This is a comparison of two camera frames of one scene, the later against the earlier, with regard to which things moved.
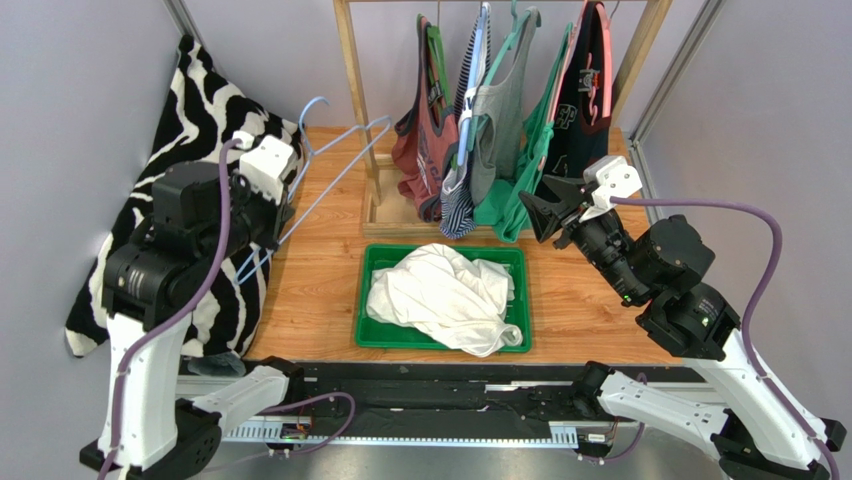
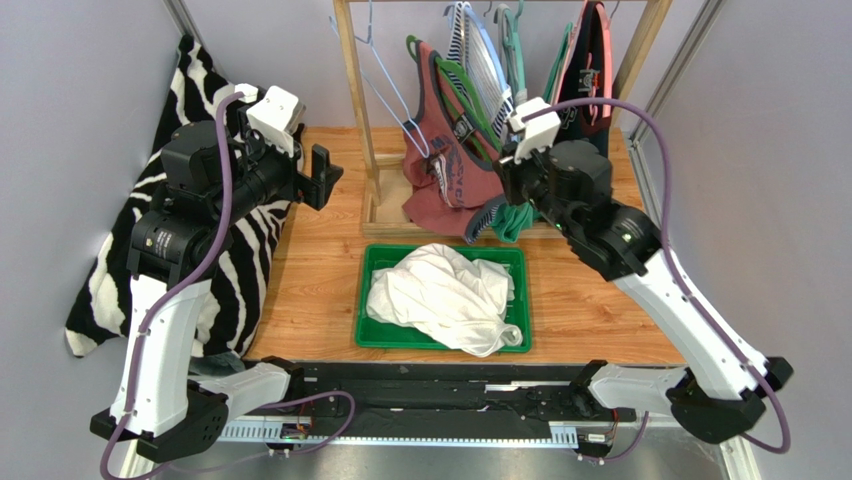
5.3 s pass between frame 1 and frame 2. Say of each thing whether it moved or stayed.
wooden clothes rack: stayed
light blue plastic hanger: moved
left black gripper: moved
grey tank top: moved
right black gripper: moved
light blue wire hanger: moved
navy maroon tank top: stayed
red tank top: moved
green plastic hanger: moved
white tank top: stayed
